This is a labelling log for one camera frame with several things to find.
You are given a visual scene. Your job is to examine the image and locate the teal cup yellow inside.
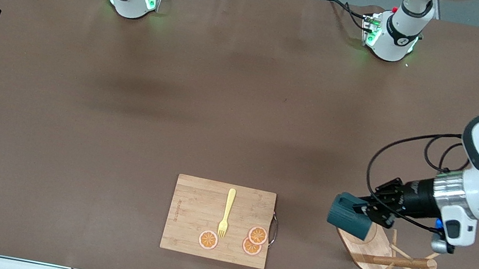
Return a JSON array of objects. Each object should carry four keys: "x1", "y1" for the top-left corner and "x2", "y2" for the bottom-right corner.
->
[{"x1": 325, "y1": 189, "x2": 378, "y2": 242}]

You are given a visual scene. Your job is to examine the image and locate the wooden cup rack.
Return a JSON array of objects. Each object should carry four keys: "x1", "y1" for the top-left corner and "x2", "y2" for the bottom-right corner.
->
[{"x1": 329, "y1": 215, "x2": 453, "y2": 269}]

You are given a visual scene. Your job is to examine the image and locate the orange slice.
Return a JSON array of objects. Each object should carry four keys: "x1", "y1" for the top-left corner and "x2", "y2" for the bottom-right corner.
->
[
  {"x1": 198, "y1": 229, "x2": 220, "y2": 252},
  {"x1": 247, "y1": 225, "x2": 270, "y2": 247},
  {"x1": 241, "y1": 236, "x2": 264, "y2": 257}
]

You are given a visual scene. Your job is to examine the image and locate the yellow fork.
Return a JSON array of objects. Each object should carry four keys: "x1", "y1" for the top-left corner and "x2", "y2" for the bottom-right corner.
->
[{"x1": 216, "y1": 187, "x2": 238, "y2": 240}]

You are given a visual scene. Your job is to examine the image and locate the brown table cover sheet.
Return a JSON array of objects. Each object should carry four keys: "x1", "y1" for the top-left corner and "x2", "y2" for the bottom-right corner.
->
[{"x1": 0, "y1": 0, "x2": 479, "y2": 269}]

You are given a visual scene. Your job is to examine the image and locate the long black gripper cable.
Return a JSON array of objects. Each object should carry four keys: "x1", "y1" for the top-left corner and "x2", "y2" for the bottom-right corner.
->
[{"x1": 358, "y1": 120, "x2": 464, "y2": 235}]

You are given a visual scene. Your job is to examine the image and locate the short black looped cable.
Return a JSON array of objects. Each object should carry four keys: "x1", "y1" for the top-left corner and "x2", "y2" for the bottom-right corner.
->
[{"x1": 421, "y1": 136, "x2": 473, "y2": 177}]

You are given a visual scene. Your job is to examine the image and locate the black left arm base cable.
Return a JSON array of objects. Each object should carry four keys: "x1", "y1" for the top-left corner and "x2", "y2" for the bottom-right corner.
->
[{"x1": 321, "y1": 0, "x2": 371, "y2": 32}]

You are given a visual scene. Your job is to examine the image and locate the bamboo cutting board metal handle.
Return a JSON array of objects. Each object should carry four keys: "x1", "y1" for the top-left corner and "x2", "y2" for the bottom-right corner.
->
[{"x1": 159, "y1": 172, "x2": 285, "y2": 269}]

